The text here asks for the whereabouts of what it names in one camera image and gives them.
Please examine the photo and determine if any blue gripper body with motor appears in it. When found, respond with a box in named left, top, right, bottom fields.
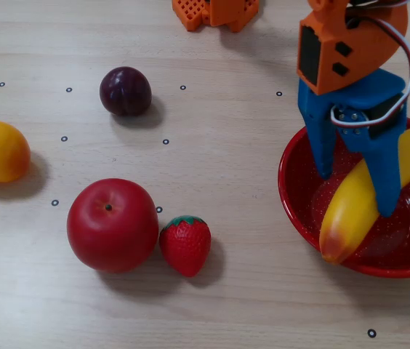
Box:
left=297, top=68, right=409, bottom=141

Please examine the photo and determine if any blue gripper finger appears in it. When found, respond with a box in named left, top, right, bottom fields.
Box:
left=301, top=115, right=338, bottom=180
left=334, top=105, right=409, bottom=218

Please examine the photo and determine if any yellow toy banana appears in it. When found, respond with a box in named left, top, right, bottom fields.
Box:
left=318, top=121, right=410, bottom=265

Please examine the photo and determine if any orange robot base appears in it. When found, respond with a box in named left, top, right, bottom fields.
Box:
left=172, top=0, right=260, bottom=33

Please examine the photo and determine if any red speckled bowl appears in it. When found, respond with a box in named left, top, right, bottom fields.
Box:
left=278, top=118, right=410, bottom=279

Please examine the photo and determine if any red toy strawberry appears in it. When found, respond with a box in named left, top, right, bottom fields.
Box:
left=158, top=214, right=212, bottom=278

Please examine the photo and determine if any purple toy plum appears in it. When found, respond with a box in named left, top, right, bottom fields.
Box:
left=99, top=65, right=153, bottom=118

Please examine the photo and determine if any red toy apple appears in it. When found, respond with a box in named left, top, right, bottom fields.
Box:
left=66, top=177, right=160, bottom=274

